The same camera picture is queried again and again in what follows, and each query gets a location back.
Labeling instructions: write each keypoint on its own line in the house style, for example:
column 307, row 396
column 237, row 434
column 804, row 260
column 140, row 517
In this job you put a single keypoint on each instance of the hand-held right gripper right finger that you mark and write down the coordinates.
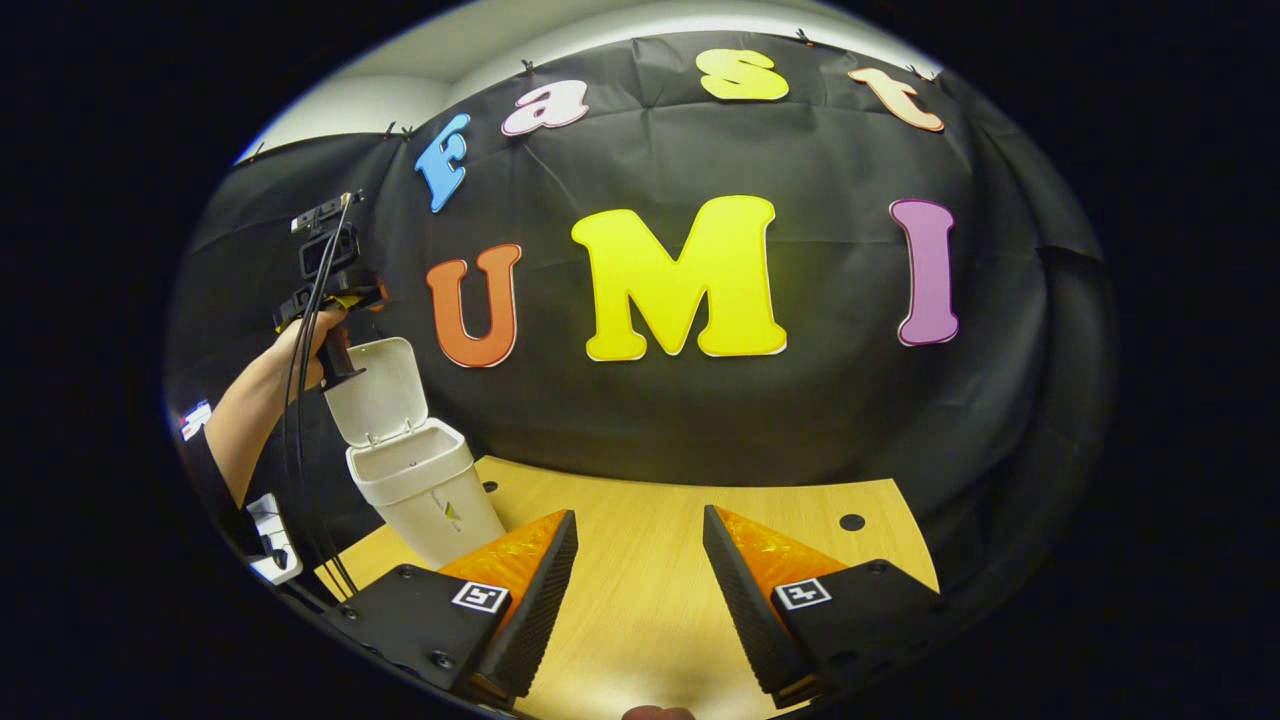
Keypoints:
column 750, row 600

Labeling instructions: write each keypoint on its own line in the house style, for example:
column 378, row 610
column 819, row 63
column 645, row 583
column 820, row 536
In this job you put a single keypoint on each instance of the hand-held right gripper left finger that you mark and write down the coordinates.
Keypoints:
column 535, row 610

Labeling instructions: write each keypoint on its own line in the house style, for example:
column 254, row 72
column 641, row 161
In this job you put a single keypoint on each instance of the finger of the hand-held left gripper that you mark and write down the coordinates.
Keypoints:
column 360, row 298

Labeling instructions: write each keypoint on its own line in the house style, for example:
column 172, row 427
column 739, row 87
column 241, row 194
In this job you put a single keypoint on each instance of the white desktop garbage bin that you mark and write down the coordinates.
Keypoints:
column 420, row 480

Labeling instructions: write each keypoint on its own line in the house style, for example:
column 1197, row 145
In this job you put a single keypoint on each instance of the wooden desktop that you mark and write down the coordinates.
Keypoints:
column 640, row 560

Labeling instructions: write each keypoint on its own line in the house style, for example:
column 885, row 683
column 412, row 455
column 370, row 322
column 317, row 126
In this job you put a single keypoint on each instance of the black backdrop cloth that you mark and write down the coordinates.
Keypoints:
column 700, row 420

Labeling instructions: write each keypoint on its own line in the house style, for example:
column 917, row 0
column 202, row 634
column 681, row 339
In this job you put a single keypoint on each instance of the white power strip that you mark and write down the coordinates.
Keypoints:
column 272, row 540

